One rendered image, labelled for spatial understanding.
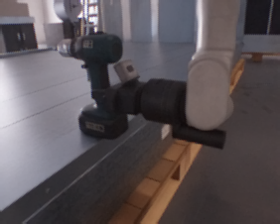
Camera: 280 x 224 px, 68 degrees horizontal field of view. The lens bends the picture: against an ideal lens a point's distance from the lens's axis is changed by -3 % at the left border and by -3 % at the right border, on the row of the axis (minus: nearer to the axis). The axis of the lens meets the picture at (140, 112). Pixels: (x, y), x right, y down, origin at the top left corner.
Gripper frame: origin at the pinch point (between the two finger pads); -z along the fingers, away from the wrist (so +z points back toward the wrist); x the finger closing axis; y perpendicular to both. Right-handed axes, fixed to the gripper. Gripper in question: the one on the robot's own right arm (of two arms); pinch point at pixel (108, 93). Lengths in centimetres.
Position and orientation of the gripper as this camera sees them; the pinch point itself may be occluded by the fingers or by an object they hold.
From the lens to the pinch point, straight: 49.8
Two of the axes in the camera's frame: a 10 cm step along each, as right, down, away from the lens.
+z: 8.7, 1.6, -4.7
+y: 0.4, 9.2, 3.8
